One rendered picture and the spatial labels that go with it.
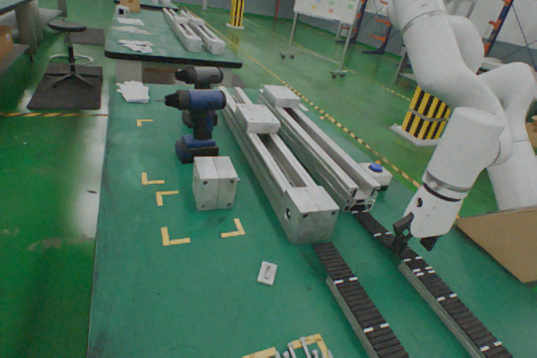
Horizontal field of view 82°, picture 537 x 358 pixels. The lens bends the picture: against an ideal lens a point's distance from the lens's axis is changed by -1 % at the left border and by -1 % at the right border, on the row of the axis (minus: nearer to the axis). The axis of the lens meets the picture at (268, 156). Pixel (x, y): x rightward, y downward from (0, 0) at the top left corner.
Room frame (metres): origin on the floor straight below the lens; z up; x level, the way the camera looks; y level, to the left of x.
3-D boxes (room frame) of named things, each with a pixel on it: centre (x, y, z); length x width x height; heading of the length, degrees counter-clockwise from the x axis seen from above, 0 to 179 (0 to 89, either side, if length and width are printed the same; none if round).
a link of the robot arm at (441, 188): (0.55, -0.35, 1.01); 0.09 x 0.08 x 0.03; 114
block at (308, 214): (0.62, -0.13, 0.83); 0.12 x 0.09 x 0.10; 114
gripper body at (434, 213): (0.55, -0.35, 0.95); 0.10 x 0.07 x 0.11; 114
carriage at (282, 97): (1.32, 0.00, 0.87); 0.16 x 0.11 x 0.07; 24
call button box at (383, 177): (0.89, -0.33, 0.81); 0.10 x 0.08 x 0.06; 114
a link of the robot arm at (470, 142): (0.55, -0.36, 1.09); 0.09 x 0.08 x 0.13; 118
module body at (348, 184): (1.09, -0.11, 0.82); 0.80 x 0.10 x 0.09; 24
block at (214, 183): (0.67, 0.11, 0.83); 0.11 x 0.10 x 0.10; 114
